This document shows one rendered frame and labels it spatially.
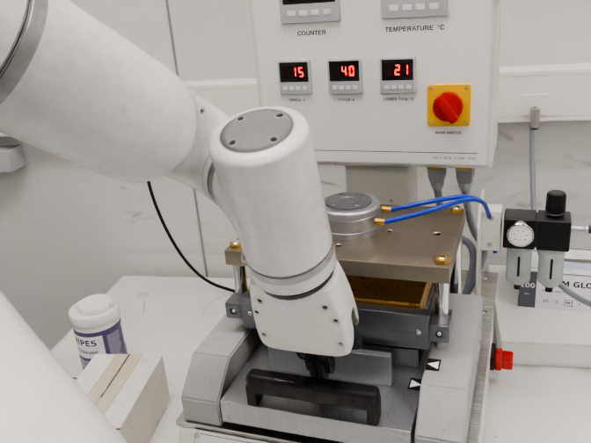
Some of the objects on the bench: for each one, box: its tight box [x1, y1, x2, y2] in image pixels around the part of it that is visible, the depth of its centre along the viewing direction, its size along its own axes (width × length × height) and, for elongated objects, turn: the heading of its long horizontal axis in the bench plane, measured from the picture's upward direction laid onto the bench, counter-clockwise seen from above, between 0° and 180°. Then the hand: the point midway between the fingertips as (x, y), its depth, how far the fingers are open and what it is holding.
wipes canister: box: [69, 294, 128, 371], centre depth 117 cm, size 9×9×15 cm
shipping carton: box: [76, 354, 170, 443], centre depth 102 cm, size 19×13×9 cm
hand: (319, 361), depth 72 cm, fingers closed
